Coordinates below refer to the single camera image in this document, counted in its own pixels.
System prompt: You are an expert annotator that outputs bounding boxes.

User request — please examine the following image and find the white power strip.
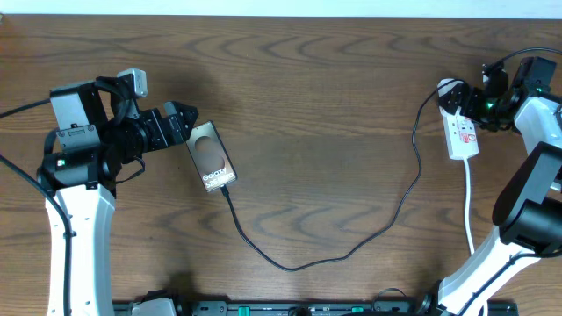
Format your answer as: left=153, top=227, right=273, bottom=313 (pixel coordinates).
left=439, top=107, right=479, bottom=161

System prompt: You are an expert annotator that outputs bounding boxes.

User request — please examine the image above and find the white USB charger adapter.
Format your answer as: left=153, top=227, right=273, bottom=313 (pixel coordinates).
left=437, top=78, right=463, bottom=97

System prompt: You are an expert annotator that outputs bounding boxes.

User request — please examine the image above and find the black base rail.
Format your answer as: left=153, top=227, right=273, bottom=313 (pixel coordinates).
left=112, top=299, right=519, bottom=316

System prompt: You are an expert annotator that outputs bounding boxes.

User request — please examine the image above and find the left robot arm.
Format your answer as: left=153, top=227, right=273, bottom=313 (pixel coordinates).
left=37, top=68, right=198, bottom=315

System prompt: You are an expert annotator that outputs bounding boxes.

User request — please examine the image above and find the Galaxy S25 Ultra smartphone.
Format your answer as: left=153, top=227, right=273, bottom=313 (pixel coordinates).
left=186, top=120, right=238, bottom=192

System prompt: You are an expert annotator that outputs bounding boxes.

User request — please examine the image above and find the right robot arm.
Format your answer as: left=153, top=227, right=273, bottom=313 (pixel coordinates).
left=417, top=56, right=561, bottom=315

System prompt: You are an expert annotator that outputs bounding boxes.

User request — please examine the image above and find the black left camera cable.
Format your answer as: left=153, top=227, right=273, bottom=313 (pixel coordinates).
left=0, top=76, right=147, bottom=316

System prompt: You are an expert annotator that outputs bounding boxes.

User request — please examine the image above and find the black USB charging cable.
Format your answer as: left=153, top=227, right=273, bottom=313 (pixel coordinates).
left=219, top=78, right=466, bottom=273

